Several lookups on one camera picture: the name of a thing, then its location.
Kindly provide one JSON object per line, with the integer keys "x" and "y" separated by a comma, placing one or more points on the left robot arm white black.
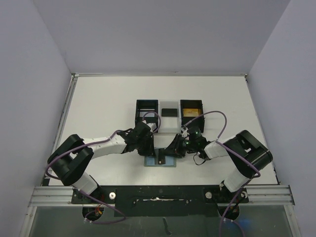
{"x": 71, "y": 158}

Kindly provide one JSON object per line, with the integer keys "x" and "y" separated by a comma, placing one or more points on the aluminium rail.
{"x": 67, "y": 103}
{"x": 270, "y": 195}

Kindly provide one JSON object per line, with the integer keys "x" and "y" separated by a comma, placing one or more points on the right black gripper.
{"x": 176, "y": 145}

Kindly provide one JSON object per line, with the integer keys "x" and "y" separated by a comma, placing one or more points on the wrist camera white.
{"x": 184, "y": 132}
{"x": 153, "y": 127}

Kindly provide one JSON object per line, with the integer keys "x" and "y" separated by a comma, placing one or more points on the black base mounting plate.
{"x": 162, "y": 201}

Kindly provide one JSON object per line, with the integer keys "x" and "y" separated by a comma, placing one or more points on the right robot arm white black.
{"x": 247, "y": 153}

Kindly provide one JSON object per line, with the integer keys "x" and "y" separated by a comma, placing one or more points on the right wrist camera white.
{"x": 184, "y": 132}

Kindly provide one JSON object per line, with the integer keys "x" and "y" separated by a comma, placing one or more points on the aluminium front rail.
{"x": 270, "y": 195}

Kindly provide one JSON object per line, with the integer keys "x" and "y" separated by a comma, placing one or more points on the aluminium left rail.
{"x": 67, "y": 103}

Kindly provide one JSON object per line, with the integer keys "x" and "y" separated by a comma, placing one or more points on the green card holder wallet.
{"x": 167, "y": 161}

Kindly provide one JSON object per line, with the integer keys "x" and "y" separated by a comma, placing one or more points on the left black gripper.
{"x": 149, "y": 147}

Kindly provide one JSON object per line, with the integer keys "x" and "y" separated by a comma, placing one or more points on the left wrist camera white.
{"x": 153, "y": 127}

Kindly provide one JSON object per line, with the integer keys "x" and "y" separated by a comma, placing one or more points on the black credit card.
{"x": 169, "y": 112}
{"x": 161, "y": 156}

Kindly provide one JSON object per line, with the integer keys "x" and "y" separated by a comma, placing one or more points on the gold credit card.
{"x": 191, "y": 112}

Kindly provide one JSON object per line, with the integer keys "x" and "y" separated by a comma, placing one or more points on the black white sorting tray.
{"x": 150, "y": 111}

